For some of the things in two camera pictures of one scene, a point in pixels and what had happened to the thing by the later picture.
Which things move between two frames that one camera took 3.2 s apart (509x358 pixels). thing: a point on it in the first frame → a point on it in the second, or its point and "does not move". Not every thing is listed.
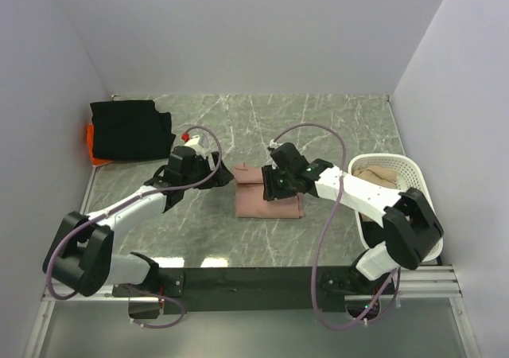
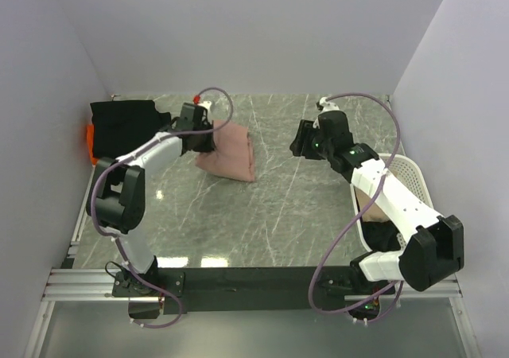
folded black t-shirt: [130, 130] does not move
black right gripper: [270, 189] → [297, 145]
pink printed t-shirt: [250, 200] → [232, 157]
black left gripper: [224, 178] → [207, 147]
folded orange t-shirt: [95, 161] does not move
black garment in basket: [373, 233] does not move
